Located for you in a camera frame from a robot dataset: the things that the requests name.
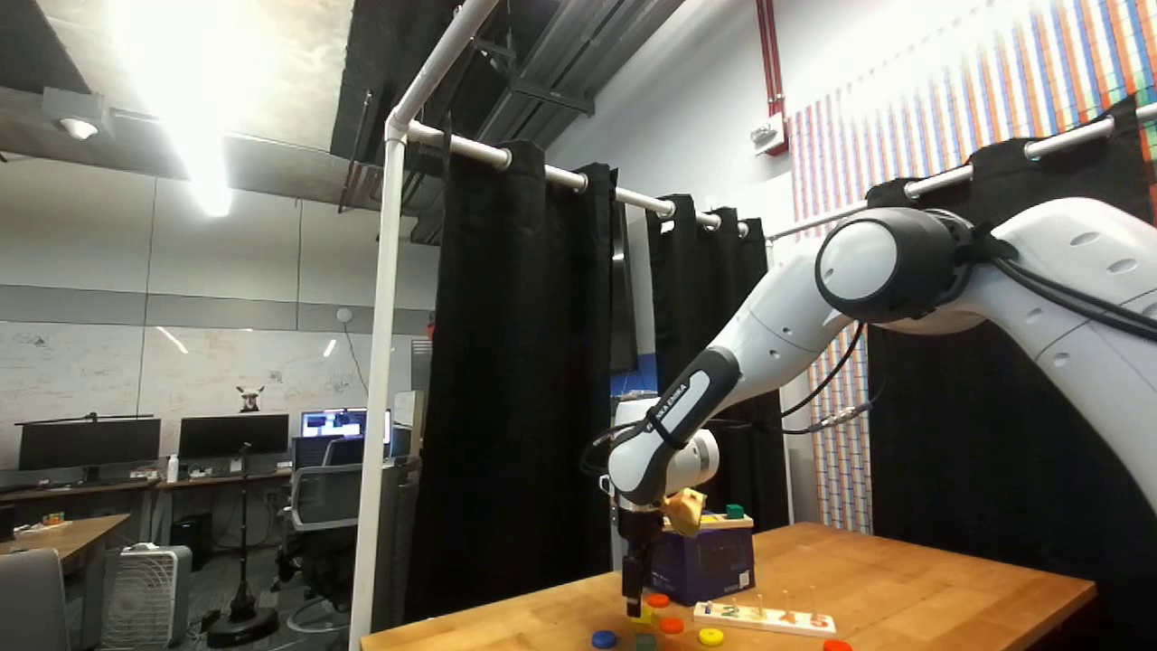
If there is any red wall pipe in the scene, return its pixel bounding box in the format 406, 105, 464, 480
753, 0, 789, 124

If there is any gray chair back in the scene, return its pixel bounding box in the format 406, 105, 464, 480
0, 546, 73, 651

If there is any white peg board toy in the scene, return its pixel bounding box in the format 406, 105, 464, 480
692, 600, 840, 635

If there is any bright ceiling light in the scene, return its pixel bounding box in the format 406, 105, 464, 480
104, 0, 242, 226

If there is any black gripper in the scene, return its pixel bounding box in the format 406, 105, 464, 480
616, 500, 665, 622

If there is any small ceiling lamp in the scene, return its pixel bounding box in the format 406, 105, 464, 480
54, 113, 104, 145

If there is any narrow black curtain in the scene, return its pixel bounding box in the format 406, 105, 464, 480
647, 195, 789, 517

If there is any monitor with blue screen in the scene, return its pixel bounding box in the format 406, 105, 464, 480
296, 406, 368, 446

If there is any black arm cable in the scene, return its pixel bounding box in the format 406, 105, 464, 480
770, 232, 1157, 441

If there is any white pipe frame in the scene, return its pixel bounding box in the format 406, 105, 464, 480
345, 0, 504, 651

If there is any white box fan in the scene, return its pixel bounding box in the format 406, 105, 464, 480
98, 539, 196, 651

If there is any black backdrop curtain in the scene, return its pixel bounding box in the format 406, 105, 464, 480
864, 103, 1157, 651

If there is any white fire alarm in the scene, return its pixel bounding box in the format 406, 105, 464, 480
750, 113, 789, 157

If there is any wooden desk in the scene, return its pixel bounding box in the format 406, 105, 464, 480
0, 511, 135, 576

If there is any black mesh office chair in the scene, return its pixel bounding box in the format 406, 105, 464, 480
277, 462, 365, 610

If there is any black computer monitor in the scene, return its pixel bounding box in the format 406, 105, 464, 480
13, 412, 163, 476
176, 412, 293, 468

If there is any metal curtain rod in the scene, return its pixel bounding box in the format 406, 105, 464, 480
400, 119, 728, 234
770, 107, 1157, 246

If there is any dark blue cardboard box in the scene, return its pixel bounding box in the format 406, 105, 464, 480
647, 522, 759, 606

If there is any black stand with round base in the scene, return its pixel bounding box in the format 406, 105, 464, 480
199, 439, 281, 651

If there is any wide black curtain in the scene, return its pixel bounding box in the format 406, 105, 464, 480
400, 142, 622, 631

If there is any striped wall panel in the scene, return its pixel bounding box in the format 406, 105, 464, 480
789, 0, 1157, 537

